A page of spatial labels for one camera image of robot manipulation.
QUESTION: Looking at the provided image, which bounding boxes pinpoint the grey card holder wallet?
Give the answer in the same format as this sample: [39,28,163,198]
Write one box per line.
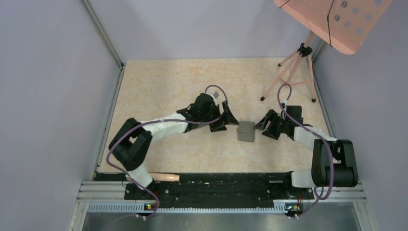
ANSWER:
[237,121,255,142]

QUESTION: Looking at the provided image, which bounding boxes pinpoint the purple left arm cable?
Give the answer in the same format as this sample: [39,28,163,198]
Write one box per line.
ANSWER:
[106,84,229,220]

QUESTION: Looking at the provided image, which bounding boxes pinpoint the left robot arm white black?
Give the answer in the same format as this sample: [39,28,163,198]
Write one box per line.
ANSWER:
[108,93,239,199]

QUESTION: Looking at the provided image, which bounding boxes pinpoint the beige cylindrical handle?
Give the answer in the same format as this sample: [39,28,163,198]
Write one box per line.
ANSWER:
[150,173,180,182]

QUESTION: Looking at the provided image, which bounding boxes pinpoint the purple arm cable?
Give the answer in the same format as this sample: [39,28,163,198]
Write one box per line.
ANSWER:
[106,84,229,220]
[276,83,335,219]

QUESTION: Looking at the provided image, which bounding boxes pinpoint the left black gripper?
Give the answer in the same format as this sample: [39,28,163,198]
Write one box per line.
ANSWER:
[199,101,239,132]

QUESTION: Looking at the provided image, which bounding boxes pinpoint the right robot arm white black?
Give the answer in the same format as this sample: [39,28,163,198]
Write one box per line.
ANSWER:
[255,105,358,198]

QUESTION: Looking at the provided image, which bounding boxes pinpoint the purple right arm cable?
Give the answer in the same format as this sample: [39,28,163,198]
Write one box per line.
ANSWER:
[276,83,335,219]

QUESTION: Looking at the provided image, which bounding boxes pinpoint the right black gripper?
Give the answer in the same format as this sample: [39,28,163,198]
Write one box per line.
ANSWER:
[254,110,290,140]

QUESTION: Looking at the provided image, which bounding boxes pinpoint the pink music stand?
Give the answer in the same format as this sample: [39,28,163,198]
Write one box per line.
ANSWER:
[260,0,392,102]

